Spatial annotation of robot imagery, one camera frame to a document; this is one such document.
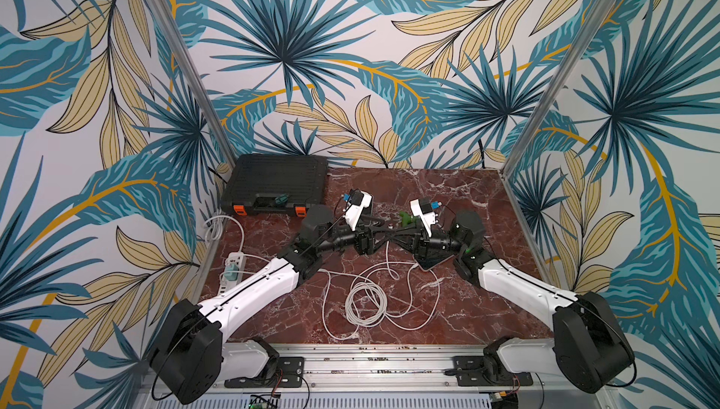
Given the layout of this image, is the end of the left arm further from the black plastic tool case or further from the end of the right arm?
the black plastic tool case

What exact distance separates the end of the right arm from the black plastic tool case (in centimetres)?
43

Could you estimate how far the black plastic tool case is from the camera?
1.02 metres

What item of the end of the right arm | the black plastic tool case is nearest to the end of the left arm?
the end of the right arm

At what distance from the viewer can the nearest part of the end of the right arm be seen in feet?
2.20
